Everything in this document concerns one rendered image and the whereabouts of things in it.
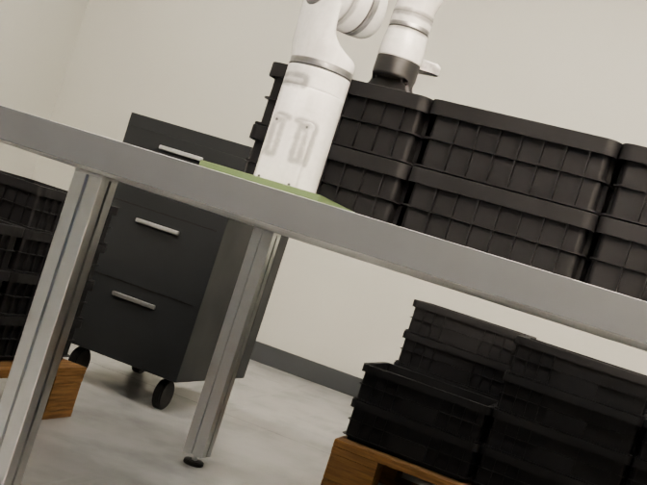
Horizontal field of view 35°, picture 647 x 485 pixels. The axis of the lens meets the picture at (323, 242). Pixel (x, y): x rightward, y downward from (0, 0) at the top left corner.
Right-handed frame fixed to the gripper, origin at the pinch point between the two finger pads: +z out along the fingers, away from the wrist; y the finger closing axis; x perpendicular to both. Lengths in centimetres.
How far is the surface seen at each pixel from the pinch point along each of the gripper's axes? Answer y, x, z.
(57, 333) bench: -44, -11, 49
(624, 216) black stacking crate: 45.4, -4.0, 2.3
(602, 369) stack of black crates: 12, 138, 28
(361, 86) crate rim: 0.2, -9.2, -6.9
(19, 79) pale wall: -354, 227, -16
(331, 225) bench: 30, -54, 17
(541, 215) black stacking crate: 34.4, -6.2, 5.4
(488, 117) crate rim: 22.2, -7.2, -6.6
